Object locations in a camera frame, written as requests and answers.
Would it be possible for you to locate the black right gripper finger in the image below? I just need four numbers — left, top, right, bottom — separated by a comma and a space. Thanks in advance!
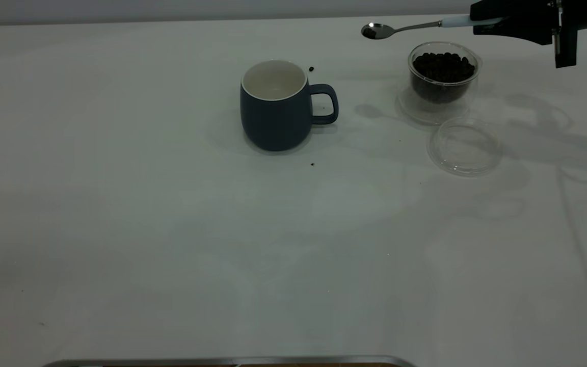
469, 0, 554, 22
473, 19, 554, 45

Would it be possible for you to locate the metal spoon with pale blue handle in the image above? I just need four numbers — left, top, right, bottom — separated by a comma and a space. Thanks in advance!
361, 15, 503, 40

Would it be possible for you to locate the glass cup of coffee beans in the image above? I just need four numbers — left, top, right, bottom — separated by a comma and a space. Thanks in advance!
397, 42, 483, 124

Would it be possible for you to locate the clear round glass dish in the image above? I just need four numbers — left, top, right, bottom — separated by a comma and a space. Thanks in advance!
428, 117, 503, 177

